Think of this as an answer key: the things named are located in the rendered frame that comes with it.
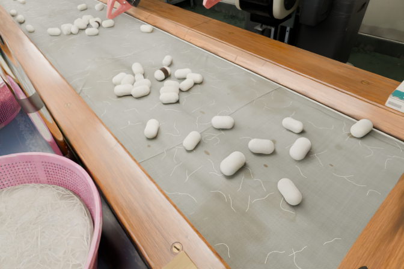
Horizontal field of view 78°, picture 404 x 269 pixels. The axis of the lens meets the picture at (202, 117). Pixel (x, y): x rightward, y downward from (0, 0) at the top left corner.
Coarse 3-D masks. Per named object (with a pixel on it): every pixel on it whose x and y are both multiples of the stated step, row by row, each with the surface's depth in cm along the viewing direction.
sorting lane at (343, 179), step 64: (0, 0) 108; (64, 0) 102; (64, 64) 59; (128, 64) 58; (192, 64) 56; (128, 128) 41; (192, 128) 40; (256, 128) 39; (320, 128) 38; (192, 192) 31; (256, 192) 31; (320, 192) 30; (384, 192) 30; (256, 256) 25; (320, 256) 25
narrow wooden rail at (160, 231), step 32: (32, 64) 55; (64, 96) 45; (64, 128) 38; (96, 128) 38; (96, 160) 33; (128, 160) 33; (128, 192) 29; (160, 192) 29; (128, 224) 26; (160, 224) 26; (160, 256) 23; (192, 256) 23
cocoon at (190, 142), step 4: (192, 132) 37; (196, 132) 37; (188, 136) 36; (192, 136) 36; (196, 136) 36; (200, 136) 37; (184, 140) 36; (188, 140) 36; (192, 140) 36; (196, 140) 36; (184, 144) 36; (188, 144) 35; (192, 144) 36; (196, 144) 36; (188, 148) 36; (192, 148) 36
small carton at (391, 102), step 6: (402, 84) 38; (396, 90) 37; (402, 90) 37; (390, 96) 37; (396, 96) 36; (402, 96) 36; (390, 102) 37; (396, 102) 36; (402, 102) 36; (396, 108) 37; (402, 108) 36
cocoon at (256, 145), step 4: (252, 140) 35; (256, 140) 35; (260, 140) 35; (264, 140) 35; (268, 140) 35; (248, 144) 35; (252, 144) 34; (256, 144) 34; (260, 144) 34; (264, 144) 34; (268, 144) 34; (272, 144) 34; (252, 148) 34; (256, 148) 34; (260, 148) 34; (264, 148) 34; (268, 148) 34; (272, 148) 34; (256, 152) 35; (260, 152) 34; (264, 152) 34; (268, 152) 34
